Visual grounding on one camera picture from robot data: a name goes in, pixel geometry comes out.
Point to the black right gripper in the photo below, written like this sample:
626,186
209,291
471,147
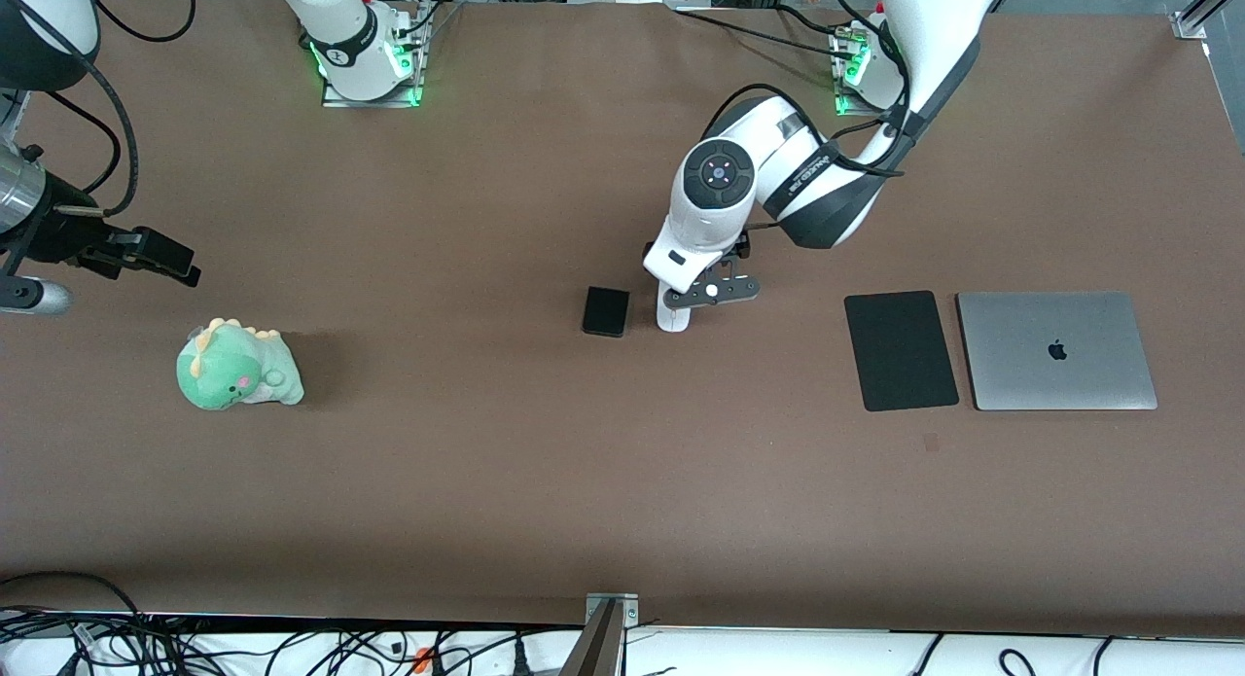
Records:
60,236

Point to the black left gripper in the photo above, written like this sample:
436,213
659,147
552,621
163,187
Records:
744,249

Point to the white computer mouse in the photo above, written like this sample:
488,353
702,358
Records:
673,321

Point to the small black box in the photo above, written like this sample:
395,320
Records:
606,311

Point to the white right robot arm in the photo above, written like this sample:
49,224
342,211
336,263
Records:
350,24

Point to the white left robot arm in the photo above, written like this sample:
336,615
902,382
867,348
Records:
720,219

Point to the black mouse pad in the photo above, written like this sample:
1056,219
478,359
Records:
900,350

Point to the green dinosaur plush toy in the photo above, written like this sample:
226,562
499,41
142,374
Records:
233,365

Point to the grey closed laptop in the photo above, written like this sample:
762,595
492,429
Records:
1055,365

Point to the dark profile beam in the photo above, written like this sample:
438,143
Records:
593,652

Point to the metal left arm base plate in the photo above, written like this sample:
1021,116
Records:
842,104

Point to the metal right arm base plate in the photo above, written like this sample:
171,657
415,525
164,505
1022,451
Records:
370,102

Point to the silver table edge bracket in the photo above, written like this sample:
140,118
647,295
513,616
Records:
622,608

